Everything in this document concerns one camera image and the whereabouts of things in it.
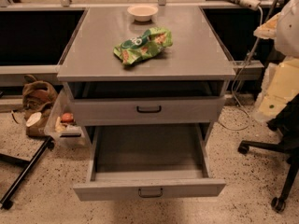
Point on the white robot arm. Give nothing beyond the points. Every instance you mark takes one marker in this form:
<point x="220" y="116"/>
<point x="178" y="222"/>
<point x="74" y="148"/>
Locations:
<point x="280" y="81"/>

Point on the grey top drawer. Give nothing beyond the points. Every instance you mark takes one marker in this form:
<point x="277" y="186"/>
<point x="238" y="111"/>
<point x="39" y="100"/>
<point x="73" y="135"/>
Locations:
<point x="94" y="112"/>

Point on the black office chair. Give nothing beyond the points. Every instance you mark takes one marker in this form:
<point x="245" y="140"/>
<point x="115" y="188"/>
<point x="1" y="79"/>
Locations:
<point x="287" y="122"/>

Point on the black stand leg with wheel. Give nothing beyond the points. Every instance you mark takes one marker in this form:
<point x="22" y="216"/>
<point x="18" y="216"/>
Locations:
<point x="27" y="166"/>

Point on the green chip bag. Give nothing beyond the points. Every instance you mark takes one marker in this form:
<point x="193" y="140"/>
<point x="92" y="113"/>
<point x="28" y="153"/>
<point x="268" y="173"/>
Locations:
<point x="146" y="46"/>

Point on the brown bag on floor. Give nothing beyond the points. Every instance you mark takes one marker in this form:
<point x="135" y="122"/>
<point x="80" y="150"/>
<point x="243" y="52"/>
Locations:
<point x="38" y="99"/>

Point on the clear plastic storage bin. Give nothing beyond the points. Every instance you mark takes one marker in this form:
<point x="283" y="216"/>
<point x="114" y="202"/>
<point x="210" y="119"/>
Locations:
<point x="61" y="125"/>

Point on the grey drawer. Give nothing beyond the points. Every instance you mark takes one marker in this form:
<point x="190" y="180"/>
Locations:
<point x="94" y="112"/>
<point x="136" y="162"/>

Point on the grey drawer cabinet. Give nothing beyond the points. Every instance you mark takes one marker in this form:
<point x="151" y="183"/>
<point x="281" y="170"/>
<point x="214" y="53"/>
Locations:
<point x="194" y="66"/>

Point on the white bowl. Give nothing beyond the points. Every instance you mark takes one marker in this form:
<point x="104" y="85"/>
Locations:
<point x="142" y="13"/>

